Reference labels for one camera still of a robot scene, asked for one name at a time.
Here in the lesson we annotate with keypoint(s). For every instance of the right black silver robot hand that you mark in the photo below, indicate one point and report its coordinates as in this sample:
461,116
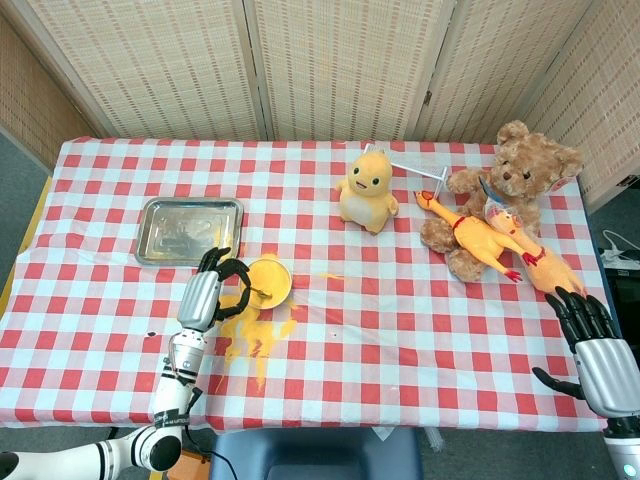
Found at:
607,377

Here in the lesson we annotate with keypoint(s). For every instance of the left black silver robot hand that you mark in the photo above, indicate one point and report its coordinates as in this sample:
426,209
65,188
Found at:
200,300

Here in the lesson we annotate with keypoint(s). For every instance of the dark metal spoon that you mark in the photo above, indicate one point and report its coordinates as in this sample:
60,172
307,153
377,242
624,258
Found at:
264,293

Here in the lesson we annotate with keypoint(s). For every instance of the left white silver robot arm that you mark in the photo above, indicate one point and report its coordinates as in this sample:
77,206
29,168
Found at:
175,380

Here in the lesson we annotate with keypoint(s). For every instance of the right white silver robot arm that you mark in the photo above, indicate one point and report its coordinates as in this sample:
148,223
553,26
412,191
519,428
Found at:
622,450

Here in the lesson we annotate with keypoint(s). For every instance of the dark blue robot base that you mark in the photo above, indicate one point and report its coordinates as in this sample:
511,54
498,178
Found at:
315,455

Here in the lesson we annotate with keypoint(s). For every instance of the yellow powder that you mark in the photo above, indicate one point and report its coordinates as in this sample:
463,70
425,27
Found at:
250,332

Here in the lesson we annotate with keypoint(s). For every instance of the yellow bowl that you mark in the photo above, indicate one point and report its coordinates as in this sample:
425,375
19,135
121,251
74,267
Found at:
275,280

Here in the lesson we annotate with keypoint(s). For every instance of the rectangular steel tray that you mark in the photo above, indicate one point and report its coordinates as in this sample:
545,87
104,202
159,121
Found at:
187,231

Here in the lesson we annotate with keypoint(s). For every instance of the black equipment case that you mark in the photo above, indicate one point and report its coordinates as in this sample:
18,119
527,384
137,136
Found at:
625,295

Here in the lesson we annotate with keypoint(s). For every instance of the netted yellow rubber chicken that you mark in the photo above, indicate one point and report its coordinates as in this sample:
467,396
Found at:
547,272

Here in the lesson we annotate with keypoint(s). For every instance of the orange box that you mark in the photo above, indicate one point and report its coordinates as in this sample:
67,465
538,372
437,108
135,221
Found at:
197,462

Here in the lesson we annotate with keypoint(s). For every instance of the red white checkered tablecloth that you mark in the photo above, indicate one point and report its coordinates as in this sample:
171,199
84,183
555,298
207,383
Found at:
380,340

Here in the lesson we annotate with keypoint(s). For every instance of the bare yellow rubber chicken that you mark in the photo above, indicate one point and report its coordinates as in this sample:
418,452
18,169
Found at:
475,240

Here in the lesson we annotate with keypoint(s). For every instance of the yellow plush dinosaur toy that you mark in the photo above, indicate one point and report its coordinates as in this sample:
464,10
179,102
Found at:
367,200

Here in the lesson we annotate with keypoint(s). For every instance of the brown teddy bear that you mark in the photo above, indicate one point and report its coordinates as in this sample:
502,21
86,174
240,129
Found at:
525,170

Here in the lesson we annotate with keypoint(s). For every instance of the beige woven folding screen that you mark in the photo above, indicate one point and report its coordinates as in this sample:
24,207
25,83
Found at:
340,65

